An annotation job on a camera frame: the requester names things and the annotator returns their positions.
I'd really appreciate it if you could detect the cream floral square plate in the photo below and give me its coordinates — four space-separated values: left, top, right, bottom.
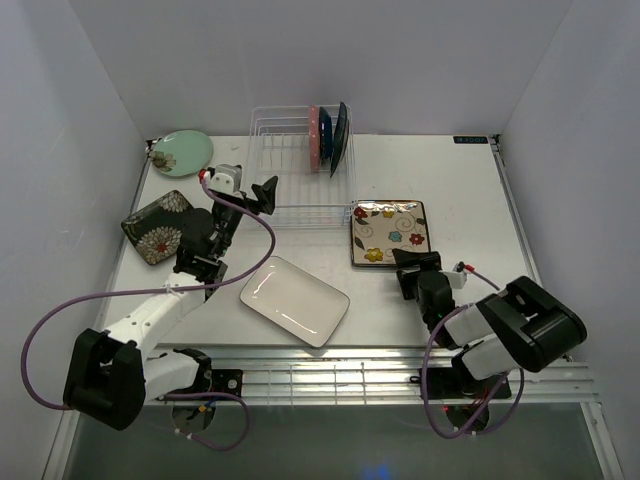
351 200 431 268

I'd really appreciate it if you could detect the dark blue leaf plate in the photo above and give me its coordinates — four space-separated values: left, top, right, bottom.
318 107 334 161

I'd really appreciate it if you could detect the teal leaf-shaped plate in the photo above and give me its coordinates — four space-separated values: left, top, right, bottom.
330 102 350 176

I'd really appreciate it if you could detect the pink polka dot plate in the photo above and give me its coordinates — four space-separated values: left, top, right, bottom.
308 105 321 173

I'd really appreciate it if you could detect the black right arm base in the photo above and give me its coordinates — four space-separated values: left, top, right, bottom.
426 367 499 401

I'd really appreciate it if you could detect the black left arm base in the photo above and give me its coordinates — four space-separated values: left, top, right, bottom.
204 369 244 397

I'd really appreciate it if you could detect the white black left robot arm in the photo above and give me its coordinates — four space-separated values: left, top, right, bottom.
63 165 278 430

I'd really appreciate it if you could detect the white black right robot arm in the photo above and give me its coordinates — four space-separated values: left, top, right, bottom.
392 249 587 399

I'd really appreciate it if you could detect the black floral square plate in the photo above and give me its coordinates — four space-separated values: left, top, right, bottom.
121 190 194 266

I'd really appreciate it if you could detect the mint green round plate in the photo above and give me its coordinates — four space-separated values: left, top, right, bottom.
149 130 214 178

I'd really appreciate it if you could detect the white rectangular plate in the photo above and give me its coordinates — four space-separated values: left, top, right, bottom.
240 256 350 348

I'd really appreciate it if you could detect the black logo label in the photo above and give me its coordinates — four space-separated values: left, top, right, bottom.
453 135 489 145

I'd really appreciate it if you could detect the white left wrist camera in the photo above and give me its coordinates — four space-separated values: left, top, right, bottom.
198 164 242 195

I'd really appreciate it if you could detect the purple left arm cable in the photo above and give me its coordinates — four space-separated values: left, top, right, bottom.
19 182 279 451

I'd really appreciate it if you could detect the white wire dish rack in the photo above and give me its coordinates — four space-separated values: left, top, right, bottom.
245 102 357 229

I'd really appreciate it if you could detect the aluminium rail frame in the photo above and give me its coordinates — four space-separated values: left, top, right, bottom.
195 346 600 407

